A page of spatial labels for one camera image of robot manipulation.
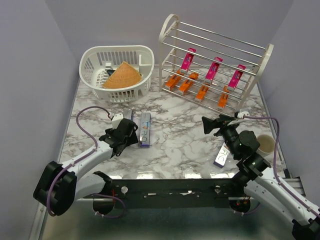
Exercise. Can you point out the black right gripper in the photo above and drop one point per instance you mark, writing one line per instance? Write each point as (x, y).
(223, 123)

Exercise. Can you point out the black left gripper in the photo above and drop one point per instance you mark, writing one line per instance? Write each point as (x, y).
(133, 139)

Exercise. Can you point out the silver Rio toothpaste box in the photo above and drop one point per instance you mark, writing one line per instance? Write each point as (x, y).
(222, 156)
(145, 130)
(128, 114)

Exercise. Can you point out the orange toothpaste box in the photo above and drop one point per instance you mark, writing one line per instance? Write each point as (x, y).
(188, 83)
(224, 97)
(201, 93)
(172, 82)

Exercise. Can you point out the pink toothpaste box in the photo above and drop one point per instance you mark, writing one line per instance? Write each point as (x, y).
(236, 77)
(212, 71)
(187, 61)

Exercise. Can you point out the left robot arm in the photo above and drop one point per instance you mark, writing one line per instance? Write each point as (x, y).
(61, 184)

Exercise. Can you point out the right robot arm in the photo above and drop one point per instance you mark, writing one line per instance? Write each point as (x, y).
(259, 179)

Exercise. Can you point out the cream metal shelf rack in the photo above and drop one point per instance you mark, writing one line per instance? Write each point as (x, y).
(176, 37)

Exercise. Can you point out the woven orange conical hat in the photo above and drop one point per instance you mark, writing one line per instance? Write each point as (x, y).
(124, 76)

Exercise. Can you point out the beige paper cup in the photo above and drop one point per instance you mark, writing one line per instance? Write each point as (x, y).
(266, 145)

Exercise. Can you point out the dark object in basket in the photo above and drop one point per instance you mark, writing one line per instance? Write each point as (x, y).
(110, 72)

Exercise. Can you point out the white plastic basket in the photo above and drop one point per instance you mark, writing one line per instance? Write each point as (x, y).
(96, 60)

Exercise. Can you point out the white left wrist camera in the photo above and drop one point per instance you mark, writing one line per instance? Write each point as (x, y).
(116, 119)

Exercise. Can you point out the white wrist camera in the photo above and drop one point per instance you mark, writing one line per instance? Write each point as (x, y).
(242, 113)
(116, 119)

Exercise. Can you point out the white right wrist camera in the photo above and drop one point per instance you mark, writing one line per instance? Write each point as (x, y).
(242, 113)

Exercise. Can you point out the black mounting base rail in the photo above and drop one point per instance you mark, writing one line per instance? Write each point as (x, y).
(178, 193)

